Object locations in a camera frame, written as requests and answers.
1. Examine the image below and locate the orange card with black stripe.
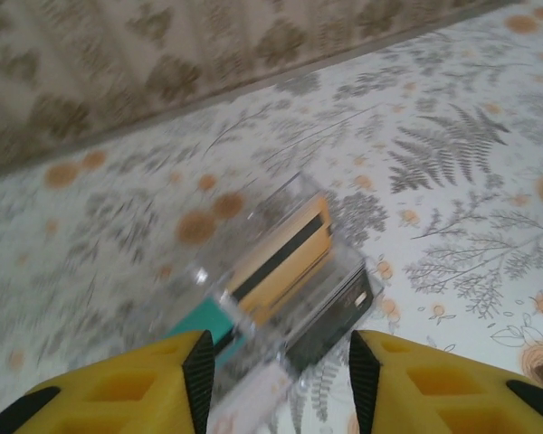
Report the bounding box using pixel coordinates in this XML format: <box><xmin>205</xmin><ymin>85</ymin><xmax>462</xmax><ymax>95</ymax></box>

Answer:
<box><xmin>225</xmin><ymin>198</ymin><xmax>334</xmax><ymax>327</ymax></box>

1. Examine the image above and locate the plain orange card stack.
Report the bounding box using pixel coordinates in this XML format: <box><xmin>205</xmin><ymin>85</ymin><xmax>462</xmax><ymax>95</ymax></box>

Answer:
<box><xmin>298</xmin><ymin>193</ymin><xmax>331</xmax><ymax>218</ymax></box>

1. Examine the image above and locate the silver card with grey stripe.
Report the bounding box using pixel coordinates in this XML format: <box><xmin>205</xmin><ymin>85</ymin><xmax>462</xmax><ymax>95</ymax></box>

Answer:
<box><xmin>207</xmin><ymin>361</ymin><xmax>296</xmax><ymax>434</ymax></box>

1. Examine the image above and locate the black card stack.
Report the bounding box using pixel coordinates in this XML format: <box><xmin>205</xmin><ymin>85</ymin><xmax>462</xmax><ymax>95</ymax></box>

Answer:
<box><xmin>284</xmin><ymin>269</ymin><xmax>375</xmax><ymax>368</ymax></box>

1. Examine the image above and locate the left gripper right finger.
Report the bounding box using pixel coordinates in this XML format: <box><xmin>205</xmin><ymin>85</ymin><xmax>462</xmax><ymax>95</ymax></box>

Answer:
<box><xmin>348</xmin><ymin>329</ymin><xmax>543</xmax><ymax>434</ymax></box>

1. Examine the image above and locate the floral table covering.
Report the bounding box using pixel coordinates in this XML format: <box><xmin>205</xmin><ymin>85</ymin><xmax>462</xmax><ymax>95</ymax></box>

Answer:
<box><xmin>0</xmin><ymin>0</ymin><xmax>543</xmax><ymax>434</ymax></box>

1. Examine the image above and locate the teal card stack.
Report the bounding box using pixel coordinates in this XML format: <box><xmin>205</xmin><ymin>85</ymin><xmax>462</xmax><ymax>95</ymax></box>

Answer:
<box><xmin>165</xmin><ymin>297</ymin><xmax>234</xmax><ymax>358</ymax></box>

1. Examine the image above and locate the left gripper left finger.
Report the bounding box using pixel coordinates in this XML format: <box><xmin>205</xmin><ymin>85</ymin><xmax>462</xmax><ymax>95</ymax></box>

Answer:
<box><xmin>0</xmin><ymin>329</ymin><xmax>216</xmax><ymax>434</ymax></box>

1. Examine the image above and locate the clear acrylic card organizer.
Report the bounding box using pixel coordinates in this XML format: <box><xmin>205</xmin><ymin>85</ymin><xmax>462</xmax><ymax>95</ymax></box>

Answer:
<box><xmin>180</xmin><ymin>171</ymin><xmax>386</xmax><ymax>434</ymax></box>

